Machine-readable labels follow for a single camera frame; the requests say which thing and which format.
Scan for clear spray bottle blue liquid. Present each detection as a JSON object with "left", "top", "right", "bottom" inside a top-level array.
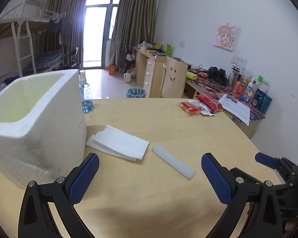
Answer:
[{"left": 79, "top": 70, "right": 94, "bottom": 114}]

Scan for black headphones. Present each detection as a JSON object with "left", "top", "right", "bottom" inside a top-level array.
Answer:
[{"left": 207, "top": 66, "right": 228, "bottom": 81}]

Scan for wooden desk with drawers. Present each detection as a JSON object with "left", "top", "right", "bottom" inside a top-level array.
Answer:
[{"left": 132, "top": 46, "right": 192, "bottom": 99}]

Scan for blue waste bin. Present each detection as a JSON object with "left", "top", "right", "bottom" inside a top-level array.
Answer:
[{"left": 126, "top": 88, "right": 147, "bottom": 99}]

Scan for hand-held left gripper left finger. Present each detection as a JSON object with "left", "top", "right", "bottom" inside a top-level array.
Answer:
[{"left": 18, "top": 152, "right": 100, "bottom": 238}]

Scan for white foam box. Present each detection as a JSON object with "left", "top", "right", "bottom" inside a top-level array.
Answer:
[{"left": 0, "top": 69, "right": 88, "bottom": 190}]

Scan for brown curtain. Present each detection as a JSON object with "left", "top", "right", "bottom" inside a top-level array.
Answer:
[
  {"left": 46, "top": 0, "right": 90, "bottom": 70},
  {"left": 109, "top": 0, "right": 157, "bottom": 68}
]

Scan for row of toiletry bottles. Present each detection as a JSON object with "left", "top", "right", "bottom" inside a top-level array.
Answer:
[{"left": 227, "top": 64, "right": 273, "bottom": 112}]

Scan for wooden chair with smiley face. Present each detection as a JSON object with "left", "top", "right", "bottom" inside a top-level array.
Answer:
[{"left": 161, "top": 57, "right": 188, "bottom": 99}]

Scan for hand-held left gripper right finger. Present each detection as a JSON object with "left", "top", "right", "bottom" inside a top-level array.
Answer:
[{"left": 201, "top": 153, "right": 283, "bottom": 238}]

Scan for white snack wrapper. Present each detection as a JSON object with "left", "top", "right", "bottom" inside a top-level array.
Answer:
[{"left": 189, "top": 100, "right": 215, "bottom": 117}]

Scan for white folded paper towel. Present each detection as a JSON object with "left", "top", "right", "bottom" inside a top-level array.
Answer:
[{"left": 86, "top": 124, "right": 150, "bottom": 162}]

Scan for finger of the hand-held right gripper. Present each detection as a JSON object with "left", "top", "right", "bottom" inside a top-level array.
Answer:
[
  {"left": 255, "top": 152, "right": 282, "bottom": 170},
  {"left": 229, "top": 167, "right": 264, "bottom": 184}
]

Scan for white plastic bar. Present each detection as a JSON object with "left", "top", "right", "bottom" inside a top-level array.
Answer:
[{"left": 151, "top": 143, "right": 196, "bottom": 180}]

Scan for patterned desk mat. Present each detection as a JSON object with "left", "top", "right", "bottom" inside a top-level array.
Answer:
[{"left": 186, "top": 70, "right": 267, "bottom": 122}]

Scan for grey metal bunk bed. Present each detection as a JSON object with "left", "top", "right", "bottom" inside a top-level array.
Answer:
[{"left": 11, "top": 8, "right": 68, "bottom": 78}]

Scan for cartoon wall poster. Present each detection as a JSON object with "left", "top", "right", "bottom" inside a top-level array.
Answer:
[{"left": 214, "top": 25, "right": 240, "bottom": 52}]

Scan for black folding chair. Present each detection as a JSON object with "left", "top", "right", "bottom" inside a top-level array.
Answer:
[{"left": 64, "top": 47, "right": 83, "bottom": 71}]

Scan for printed paper sheet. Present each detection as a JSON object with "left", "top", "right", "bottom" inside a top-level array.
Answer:
[{"left": 218, "top": 94, "right": 251, "bottom": 126}]

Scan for dark hanging clothes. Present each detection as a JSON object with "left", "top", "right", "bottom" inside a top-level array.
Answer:
[{"left": 46, "top": 17, "right": 65, "bottom": 45}]

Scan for small red snack packet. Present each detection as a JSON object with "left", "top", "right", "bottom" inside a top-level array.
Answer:
[{"left": 179, "top": 102, "right": 201, "bottom": 116}]

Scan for large red snack packet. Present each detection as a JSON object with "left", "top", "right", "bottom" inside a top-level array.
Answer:
[{"left": 196, "top": 94, "right": 223, "bottom": 112}]

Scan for blue plaid bedding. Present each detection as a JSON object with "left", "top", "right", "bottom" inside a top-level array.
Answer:
[{"left": 35, "top": 50, "right": 65, "bottom": 68}]

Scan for glass balcony door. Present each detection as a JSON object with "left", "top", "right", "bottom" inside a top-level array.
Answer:
[{"left": 82, "top": 0, "right": 123, "bottom": 69}]

